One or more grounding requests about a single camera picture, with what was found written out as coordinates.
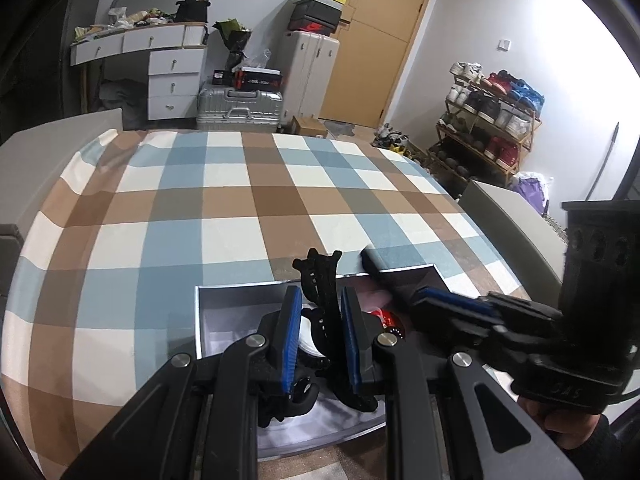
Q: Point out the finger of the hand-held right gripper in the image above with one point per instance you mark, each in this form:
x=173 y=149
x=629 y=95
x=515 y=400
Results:
x=455 y=301
x=465 y=332

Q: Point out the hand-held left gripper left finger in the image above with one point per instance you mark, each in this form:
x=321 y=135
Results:
x=290 y=345

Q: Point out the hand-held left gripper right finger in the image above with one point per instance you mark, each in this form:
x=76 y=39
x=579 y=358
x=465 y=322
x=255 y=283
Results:
x=352 y=345

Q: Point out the black hair claw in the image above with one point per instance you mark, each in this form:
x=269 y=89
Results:
x=322 y=285

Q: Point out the person's right forearm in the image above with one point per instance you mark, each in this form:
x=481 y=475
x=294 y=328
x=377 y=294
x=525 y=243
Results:
x=595 y=450

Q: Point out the person's right hand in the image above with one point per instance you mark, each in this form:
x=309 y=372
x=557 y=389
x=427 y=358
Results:
x=560 y=417

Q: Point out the small red hair clip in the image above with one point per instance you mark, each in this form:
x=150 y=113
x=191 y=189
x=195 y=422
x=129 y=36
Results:
x=387 y=317

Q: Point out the grey bedside cabinet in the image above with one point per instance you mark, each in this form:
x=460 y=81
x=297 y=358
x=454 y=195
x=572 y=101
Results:
x=510 y=220
x=65 y=120

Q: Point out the purple bag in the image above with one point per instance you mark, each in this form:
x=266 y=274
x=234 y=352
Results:
x=530 y=192

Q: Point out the black rod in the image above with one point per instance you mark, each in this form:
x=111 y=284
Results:
x=602 y=160

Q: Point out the checked blue brown blanket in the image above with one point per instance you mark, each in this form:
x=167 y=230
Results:
x=200 y=210

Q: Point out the pile of colourful shoes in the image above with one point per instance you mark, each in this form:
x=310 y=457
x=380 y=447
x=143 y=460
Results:
x=395 y=139

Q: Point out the wooden shoe rack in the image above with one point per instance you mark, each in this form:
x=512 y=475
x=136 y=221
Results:
x=527 y=140

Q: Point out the rows of assorted shoes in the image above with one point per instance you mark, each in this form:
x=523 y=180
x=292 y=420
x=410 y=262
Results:
x=485 y=105

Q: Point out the grey floor rug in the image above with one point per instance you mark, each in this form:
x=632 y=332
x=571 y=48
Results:
x=340 y=129

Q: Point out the small brown cardboard box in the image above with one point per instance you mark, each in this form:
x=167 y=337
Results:
x=310 y=127

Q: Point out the silver suitcase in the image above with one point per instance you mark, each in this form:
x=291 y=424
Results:
x=235 y=105

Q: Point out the wooden door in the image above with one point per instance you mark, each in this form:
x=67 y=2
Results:
x=380 y=60

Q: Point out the black and red box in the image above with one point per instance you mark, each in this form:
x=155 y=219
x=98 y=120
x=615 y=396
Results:
x=260 y=79

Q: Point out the white suitcase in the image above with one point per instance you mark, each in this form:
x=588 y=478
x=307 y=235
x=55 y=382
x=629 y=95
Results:
x=305 y=75

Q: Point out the small black box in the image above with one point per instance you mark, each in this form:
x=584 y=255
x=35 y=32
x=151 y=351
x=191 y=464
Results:
x=224 y=77

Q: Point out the clear plastic bag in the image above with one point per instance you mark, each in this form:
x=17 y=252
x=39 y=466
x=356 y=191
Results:
x=259 y=59

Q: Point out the dark clothes pile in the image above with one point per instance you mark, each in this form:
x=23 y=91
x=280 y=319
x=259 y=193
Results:
x=122 y=102

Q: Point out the white desk with drawers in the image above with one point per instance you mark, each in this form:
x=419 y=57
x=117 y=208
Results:
x=170 y=62

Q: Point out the dark wrapped flower bouquet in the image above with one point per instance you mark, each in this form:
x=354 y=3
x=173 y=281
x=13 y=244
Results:
x=232 y=35

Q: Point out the dark grey shoe box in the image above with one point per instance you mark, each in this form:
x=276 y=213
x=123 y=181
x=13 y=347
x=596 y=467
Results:
x=317 y=9

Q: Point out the black bag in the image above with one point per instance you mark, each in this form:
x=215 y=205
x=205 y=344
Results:
x=197 y=5

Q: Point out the pile of desk clutter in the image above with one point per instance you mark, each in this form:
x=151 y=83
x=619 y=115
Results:
x=125 y=20

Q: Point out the white light switch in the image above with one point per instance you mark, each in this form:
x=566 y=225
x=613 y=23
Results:
x=504 y=44

